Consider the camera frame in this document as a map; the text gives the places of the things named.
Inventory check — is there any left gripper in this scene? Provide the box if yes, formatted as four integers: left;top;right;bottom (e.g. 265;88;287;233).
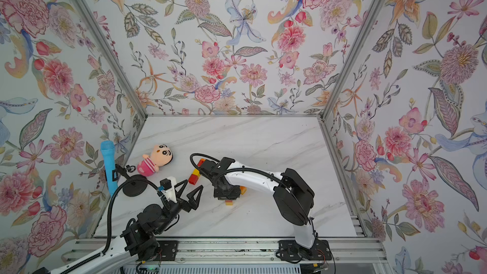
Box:
155;182;203;236

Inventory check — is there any red square brick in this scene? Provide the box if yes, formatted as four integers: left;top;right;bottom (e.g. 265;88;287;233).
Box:
188;174;200;185

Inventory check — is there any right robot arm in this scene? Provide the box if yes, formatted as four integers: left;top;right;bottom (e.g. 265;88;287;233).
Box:
190;153;316;250

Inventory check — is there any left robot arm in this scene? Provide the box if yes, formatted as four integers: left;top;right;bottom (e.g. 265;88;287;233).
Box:
35;179;204;273

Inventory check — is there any plush doll pink dress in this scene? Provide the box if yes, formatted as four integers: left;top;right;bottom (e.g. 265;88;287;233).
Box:
136;145;173;177

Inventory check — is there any blue toy microphone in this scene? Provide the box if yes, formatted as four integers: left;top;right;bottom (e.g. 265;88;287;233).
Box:
100;140;119;197

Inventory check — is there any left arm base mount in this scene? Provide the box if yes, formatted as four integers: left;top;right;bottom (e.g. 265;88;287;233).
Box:
137;241;179;262

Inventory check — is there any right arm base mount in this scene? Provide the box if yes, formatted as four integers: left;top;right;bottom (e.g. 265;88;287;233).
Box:
275;239;333;263

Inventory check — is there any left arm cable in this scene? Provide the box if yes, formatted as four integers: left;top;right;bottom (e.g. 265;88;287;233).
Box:
49;178;161;274

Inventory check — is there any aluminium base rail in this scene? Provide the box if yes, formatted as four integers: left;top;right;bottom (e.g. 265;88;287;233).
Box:
60;236;389;265

